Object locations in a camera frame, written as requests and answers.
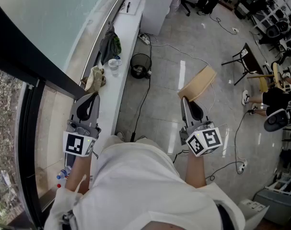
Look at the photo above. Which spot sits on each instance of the grey white office chair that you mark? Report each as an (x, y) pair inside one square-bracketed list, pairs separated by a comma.
[(275, 120)]

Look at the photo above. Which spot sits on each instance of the person's right sneaker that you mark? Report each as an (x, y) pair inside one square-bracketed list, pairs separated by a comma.
[(141, 138)]

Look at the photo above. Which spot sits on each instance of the person's right forearm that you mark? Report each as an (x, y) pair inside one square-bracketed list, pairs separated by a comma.
[(195, 171)]

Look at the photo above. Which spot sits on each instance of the white open box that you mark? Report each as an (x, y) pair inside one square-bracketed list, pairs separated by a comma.
[(254, 211)]

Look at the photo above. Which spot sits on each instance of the clear plastic bag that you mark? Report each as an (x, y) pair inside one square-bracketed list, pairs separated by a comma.
[(174, 5)]

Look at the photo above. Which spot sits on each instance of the black waste bin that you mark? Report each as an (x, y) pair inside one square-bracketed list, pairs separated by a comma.
[(140, 66)]

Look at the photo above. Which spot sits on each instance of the yellow round table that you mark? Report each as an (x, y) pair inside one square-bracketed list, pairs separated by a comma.
[(275, 74)]

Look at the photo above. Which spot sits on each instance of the white tray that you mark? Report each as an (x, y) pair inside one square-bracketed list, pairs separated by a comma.
[(133, 7)]

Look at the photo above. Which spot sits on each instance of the dark plastic bag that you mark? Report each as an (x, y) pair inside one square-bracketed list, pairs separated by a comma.
[(108, 45)]

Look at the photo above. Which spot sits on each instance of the white floor socket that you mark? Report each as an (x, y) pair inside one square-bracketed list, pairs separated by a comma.
[(235, 29)]

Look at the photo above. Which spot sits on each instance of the blue packet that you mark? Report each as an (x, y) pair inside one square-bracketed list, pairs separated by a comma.
[(117, 57)]

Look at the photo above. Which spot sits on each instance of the black window frame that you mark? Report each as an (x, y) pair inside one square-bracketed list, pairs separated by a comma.
[(27, 63)]

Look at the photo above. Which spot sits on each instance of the black metal chair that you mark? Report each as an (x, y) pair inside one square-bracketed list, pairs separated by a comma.
[(249, 60)]

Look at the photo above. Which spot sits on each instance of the grey storage box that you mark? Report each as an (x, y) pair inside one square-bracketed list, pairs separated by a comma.
[(277, 205)]

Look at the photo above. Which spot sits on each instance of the person's left sneaker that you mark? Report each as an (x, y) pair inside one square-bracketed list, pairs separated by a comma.
[(120, 135)]

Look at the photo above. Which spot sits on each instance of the white power strip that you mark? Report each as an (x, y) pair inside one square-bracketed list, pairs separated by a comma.
[(144, 39), (242, 167)]

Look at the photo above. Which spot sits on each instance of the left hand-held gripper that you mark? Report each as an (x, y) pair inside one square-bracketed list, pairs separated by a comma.
[(74, 144)]

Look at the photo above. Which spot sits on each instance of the person's white shirt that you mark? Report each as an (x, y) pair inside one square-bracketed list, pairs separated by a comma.
[(140, 188)]

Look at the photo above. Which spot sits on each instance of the beige cloth bag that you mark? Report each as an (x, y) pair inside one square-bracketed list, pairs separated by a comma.
[(95, 79)]

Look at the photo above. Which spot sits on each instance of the white cabinet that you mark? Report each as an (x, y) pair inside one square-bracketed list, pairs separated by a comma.
[(157, 8)]

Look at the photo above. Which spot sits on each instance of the black office chair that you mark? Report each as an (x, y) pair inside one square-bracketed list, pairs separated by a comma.
[(275, 31)]

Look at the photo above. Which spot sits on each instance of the person's left forearm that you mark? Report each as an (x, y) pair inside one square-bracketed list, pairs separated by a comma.
[(77, 174)]

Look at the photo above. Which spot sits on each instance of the blue-capped water bottle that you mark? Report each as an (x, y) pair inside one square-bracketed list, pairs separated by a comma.
[(63, 172)]

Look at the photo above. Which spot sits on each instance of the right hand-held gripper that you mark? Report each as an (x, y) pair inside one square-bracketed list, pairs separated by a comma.
[(207, 140)]

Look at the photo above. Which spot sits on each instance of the person's sneaker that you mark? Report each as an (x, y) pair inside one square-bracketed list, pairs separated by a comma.
[(120, 135), (141, 138)]

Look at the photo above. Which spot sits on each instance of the clear plastic cup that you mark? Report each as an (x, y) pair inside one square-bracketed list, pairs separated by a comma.
[(114, 67)]

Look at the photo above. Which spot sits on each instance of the tan plastic container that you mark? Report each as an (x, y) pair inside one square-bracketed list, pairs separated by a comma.
[(198, 83)]

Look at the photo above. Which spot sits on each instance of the black wristwatch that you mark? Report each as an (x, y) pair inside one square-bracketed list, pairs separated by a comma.
[(128, 7)]

